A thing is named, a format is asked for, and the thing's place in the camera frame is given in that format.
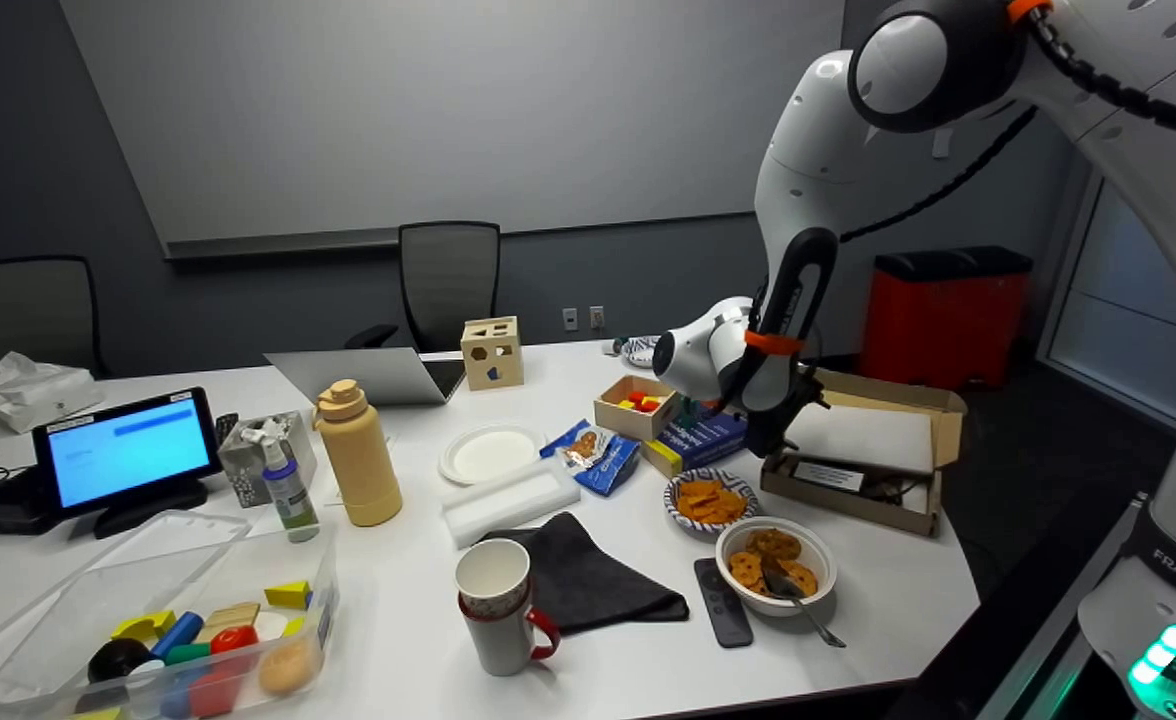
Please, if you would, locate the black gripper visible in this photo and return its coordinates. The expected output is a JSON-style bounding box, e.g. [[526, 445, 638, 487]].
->
[[744, 375, 821, 460]]

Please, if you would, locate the white packing foam sheet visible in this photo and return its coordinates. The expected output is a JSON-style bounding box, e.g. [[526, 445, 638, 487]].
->
[[783, 399, 941, 480]]

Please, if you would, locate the brown cardboard box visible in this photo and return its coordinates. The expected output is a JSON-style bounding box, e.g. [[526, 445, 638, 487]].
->
[[759, 367, 973, 542]]

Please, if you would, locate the black power cable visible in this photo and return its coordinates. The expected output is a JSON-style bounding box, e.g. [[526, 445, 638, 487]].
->
[[863, 472, 941, 516]]

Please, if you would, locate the white foam roll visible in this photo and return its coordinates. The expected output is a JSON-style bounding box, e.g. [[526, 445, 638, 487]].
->
[[440, 466, 584, 551]]

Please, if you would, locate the blue book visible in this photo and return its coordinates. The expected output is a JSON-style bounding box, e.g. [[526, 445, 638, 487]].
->
[[641, 404, 754, 480]]

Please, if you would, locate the black power adapter with label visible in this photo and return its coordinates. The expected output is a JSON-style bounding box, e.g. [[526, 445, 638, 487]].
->
[[794, 458, 873, 497]]

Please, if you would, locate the patterned bowl of orange snacks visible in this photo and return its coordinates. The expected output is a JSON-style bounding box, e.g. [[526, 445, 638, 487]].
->
[[659, 468, 759, 542]]

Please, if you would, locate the white bowl of pretzels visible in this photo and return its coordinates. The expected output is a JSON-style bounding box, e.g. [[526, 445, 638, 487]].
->
[[713, 511, 839, 622]]

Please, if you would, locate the blue snack bag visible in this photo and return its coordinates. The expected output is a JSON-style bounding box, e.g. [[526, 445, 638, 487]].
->
[[536, 417, 643, 499]]

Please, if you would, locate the black remote control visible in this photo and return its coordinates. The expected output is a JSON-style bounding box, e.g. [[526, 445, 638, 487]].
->
[[693, 557, 755, 651]]

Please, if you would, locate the red bin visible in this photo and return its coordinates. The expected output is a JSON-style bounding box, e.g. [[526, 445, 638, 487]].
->
[[859, 244, 1035, 398]]

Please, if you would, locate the metal spoon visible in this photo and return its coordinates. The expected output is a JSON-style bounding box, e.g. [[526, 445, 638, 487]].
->
[[759, 557, 847, 651]]

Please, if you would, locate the dark grey cloth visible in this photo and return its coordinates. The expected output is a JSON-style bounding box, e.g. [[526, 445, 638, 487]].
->
[[486, 510, 693, 641]]

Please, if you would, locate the white plate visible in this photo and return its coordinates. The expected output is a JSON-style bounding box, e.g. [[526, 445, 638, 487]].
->
[[432, 423, 546, 491]]

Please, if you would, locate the wooden shape sorter cube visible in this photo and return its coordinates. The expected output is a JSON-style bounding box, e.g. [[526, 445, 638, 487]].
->
[[462, 312, 527, 393]]

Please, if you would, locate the grey mesh office chair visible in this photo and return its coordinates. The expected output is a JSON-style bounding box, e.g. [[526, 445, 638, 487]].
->
[[344, 215, 504, 355], [0, 251, 109, 380]]

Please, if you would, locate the frosted glass door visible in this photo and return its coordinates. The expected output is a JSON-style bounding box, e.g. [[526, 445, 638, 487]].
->
[[1041, 157, 1176, 433]]

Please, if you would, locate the tan bottle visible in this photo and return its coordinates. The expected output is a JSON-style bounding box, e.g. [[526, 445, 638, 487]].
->
[[312, 375, 410, 532]]

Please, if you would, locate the grey laptop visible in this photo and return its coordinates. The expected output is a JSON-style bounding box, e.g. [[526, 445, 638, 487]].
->
[[263, 346, 469, 410]]

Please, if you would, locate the small spray bottle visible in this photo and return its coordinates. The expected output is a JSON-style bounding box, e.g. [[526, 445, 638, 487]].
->
[[261, 422, 326, 543]]

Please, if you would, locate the yellow wedge block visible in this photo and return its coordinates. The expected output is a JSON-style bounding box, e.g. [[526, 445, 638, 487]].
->
[[261, 577, 317, 611]]

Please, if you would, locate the grey carton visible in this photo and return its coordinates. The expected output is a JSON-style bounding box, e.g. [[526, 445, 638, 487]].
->
[[217, 410, 320, 510]]

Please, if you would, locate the tan toy egg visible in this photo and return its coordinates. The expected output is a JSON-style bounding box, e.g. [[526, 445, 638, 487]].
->
[[256, 638, 326, 701]]

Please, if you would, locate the red toy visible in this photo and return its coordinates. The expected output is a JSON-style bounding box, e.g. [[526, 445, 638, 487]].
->
[[204, 622, 261, 673]]

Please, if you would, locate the blue cylinder toy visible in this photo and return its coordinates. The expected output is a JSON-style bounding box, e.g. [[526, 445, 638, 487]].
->
[[150, 608, 210, 658]]

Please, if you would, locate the tablet with blue screen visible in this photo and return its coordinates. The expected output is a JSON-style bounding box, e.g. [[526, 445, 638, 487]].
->
[[27, 385, 226, 542]]

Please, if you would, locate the black round toy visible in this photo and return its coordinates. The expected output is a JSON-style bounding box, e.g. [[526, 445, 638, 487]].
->
[[83, 638, 153, 680]]

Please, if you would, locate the white plastic bag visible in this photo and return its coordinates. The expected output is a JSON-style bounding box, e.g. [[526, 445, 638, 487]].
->
[[0, 348, 99, 435]]

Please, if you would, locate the clear plastic toy bin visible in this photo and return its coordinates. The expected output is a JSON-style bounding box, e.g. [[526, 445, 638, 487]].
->
[[0, 510, 342, 720]]

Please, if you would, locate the paper cup with red handle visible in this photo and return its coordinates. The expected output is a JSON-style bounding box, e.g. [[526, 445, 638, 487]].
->
[[453, 538, 563, 680]]

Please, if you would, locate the wall whiteboard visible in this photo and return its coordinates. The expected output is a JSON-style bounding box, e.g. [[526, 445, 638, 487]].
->
[[62, 0, 847, 260]]

